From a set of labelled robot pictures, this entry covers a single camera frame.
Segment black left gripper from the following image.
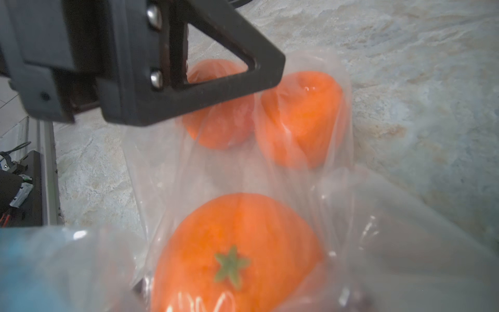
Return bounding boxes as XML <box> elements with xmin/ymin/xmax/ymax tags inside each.
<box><xmin>1</xmin><ymin>1</ymin><xmax>172</xmax><ymax>126</ymax></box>

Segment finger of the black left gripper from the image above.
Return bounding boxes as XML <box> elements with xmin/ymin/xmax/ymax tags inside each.
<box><xmin>155</xmin><ymin>1</ymin><xmax>285</xmax><ymax>122</ymax></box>

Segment orange ball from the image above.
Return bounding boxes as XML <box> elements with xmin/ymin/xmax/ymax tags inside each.
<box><xmin>181</xmin><ymin>59</ymin><xmax>256</xmax><ymax>150</ymax></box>
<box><xmin>255</xmin><ymin>71</ymin><xmax>351</xmax><ymax>168</ymax></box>
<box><xmin>150</xmin><ymin>193</ymin><xmax>324</xmax><ymax>311</ymax></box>

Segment clear zip-top bag blue seal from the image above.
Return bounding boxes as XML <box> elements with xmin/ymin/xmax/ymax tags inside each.
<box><xmin>1</xmin><ymin>49</ymin><xmax>498</xmax><ymax>311</ymax></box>

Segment aluminium mounting rail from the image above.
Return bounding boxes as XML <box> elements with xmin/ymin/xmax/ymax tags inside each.
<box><xmin>18</xmin><ymin>116</ymin><xmax>64</xmax><ymax>226</ymax></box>

